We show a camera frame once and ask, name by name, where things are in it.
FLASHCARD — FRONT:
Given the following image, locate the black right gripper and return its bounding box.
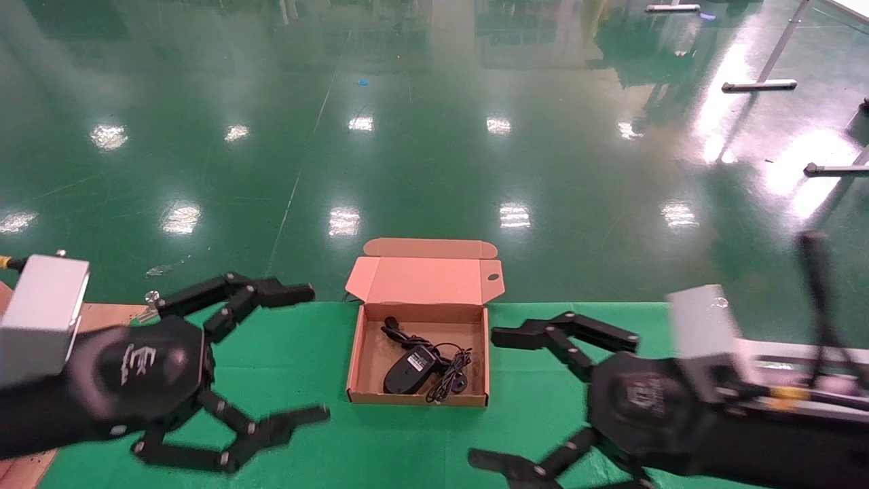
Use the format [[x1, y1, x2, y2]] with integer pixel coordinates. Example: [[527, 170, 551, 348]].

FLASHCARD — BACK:
[[468, 312, 869, 489]]

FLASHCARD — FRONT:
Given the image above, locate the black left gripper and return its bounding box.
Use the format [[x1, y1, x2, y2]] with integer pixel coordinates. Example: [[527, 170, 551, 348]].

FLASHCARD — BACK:
[[0, 272, 331, 475]]

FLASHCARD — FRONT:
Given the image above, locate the black power cord with plug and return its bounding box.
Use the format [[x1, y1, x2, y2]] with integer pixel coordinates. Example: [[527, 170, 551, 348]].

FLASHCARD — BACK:
[[380, 316, 469, 395]]

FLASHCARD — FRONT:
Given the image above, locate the black wired computer mouse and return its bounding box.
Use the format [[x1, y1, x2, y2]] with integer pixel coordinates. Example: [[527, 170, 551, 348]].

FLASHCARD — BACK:
[[383, 344, 474, 404]]

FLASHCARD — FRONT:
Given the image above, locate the open brown cardboard box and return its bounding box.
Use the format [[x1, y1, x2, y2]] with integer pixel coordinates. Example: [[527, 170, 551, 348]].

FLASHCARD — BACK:
[[344, 238, 506, 408]]

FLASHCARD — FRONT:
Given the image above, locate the green table cloth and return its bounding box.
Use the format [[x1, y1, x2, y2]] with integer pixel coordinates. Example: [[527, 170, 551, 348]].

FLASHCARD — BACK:
[[37, 301, 768, 489]]

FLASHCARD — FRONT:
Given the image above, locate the brown carton with black print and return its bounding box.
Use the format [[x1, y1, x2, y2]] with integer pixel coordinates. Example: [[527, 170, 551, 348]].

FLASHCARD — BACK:
[[0, 280, 60, 489]]

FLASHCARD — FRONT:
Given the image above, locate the dark table foot bar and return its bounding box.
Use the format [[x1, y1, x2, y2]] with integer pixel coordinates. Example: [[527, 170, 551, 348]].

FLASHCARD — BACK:
[[805, 146, 869, 178]]

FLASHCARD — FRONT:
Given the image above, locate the white table leg with foot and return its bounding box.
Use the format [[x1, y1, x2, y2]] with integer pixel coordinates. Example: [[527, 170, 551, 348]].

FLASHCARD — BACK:
[[722, 0, 812, 93]]

